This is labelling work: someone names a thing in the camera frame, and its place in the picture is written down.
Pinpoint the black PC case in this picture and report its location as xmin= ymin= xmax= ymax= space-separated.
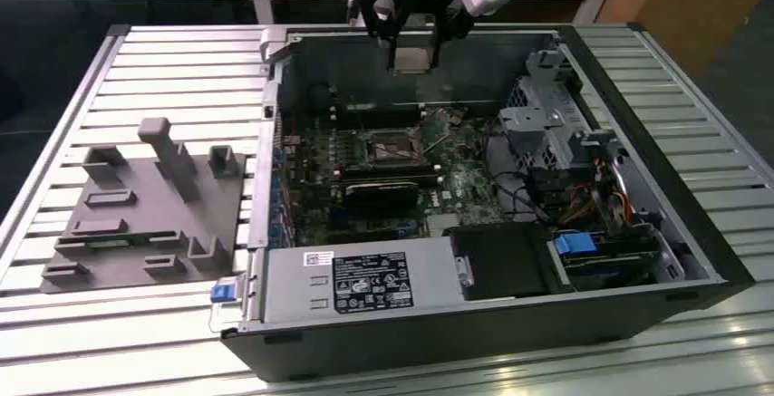
xmin=217 ymin=22 xmax=756 ymax=383

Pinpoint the silver power supply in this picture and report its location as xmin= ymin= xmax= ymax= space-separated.
xmin=238 ymin=237 xmax=471 ymax=324

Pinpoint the green motherboard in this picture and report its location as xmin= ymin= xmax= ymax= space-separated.
xmin=280 ymin=103 xmax=515 ymax=250

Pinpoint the black plastic shroud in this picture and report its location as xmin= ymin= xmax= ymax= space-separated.
xmin=444 ymin=223 xmax=561 ymax=302

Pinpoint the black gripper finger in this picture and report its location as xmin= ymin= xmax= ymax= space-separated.
xmin=425 ymin=0 xmax=479 ymax=72
xmin=353 ymin=0 xmax=412 ymax=71

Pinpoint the black wire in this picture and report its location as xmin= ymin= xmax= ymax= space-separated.
xmin=489 ymin=167 xmax=548 ymax=227

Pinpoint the hard disk in blue carrier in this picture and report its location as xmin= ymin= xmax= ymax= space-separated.
xmin=548 ymin=230 xmax=664 ymax=289

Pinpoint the silver CPU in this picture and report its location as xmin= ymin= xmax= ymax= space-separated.
xmin=392 ymin=46 xmax=436 ymax=75

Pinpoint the wooden cabinet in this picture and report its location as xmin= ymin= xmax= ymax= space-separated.
xmin=595 ymin=0 xmax=774 ymax=80

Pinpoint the metal disk bay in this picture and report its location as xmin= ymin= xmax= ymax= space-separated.
xmin=497 ymin=49 xmax=621 ymax=175

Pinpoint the orange wire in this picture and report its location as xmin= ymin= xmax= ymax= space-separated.
xmin=603 ymin=189 xmax=636 ymax=226

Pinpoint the grey parts rack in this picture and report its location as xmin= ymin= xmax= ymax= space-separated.
xmin=36 ymin=117 xmax=249 ymax=295

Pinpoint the CPU socket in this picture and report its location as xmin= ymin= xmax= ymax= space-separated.
xmin=355 ymin=126 xmax=428 ymax=169

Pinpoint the yellow wire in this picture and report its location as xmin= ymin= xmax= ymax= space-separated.
xmin=559 ymin=187 xmax=605 ymax=226

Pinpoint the small silver heatsink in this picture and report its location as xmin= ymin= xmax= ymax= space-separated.
xmin=425 ymin=214 xmax=464 ymax=234

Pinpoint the blue case latch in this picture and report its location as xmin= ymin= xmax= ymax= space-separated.
xmin=209 ymin=277 xmax=238 ymax=304

